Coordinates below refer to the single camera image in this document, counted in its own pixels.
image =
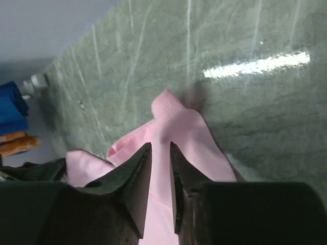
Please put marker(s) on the orange tie-dye cloth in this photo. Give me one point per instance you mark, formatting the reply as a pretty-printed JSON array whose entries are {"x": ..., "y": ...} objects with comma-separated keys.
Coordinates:
[{"x": 18, "y": 142}]

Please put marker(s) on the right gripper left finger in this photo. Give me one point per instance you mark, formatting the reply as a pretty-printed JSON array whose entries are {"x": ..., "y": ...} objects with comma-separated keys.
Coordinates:
[{"x": 108, "y": 210}]

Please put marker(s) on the silver clothes rack pole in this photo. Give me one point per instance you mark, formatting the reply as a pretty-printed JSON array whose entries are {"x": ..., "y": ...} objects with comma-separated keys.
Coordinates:
[{"x": 34, "y": 86}]

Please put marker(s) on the blue pleated skirt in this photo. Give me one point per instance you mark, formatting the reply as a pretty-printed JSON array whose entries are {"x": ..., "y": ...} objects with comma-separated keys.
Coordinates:
[{"x": 14, "y": 109}]

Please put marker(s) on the pink t-shirt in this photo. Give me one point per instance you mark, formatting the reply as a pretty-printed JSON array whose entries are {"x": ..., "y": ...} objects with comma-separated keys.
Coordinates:
[{"x": 172, "y": 123}]

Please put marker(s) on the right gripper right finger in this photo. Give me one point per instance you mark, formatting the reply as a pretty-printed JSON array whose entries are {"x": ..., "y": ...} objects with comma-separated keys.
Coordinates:
[{"x": 209, "y": 212}]

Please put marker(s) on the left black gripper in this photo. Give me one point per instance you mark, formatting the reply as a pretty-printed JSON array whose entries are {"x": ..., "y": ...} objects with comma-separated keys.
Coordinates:
[{"x": 50, "y": 171}]

